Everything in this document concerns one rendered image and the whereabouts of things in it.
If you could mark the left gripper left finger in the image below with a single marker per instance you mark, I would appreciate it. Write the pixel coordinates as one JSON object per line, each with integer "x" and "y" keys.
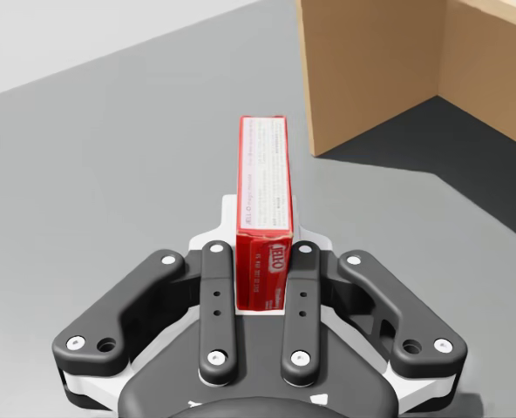
{"x": 216, "y": 305}

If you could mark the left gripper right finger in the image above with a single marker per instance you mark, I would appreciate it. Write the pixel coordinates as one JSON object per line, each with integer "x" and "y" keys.
{"x": 301, "y": 305}

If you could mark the red carton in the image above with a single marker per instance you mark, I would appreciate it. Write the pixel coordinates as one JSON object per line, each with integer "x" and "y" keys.
{"x": 264, "y": 196}

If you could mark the tall board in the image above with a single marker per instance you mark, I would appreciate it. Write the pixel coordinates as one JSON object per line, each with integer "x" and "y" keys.
{"x": 371, "y": 74}

